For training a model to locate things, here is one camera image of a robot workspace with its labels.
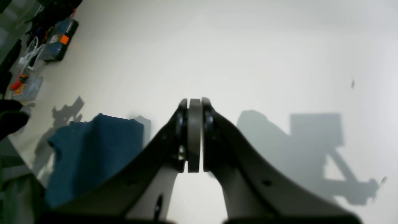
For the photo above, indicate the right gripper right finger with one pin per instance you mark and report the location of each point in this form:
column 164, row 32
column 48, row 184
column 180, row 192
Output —
column 254, row 191

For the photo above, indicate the blue screwdriver set case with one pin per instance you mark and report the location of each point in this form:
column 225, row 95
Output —
column 59, row 39

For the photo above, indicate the clear robot parts box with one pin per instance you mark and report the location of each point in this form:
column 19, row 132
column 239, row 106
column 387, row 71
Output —
column 29, row 90

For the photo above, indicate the dark blue T-shirt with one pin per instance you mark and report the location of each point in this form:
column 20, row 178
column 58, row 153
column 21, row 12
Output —
column 89, row 153

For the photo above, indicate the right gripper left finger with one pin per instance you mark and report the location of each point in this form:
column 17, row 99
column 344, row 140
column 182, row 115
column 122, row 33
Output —
column 140, row 193

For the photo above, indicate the red handled tool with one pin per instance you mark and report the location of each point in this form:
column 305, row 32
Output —
column 21, row 79

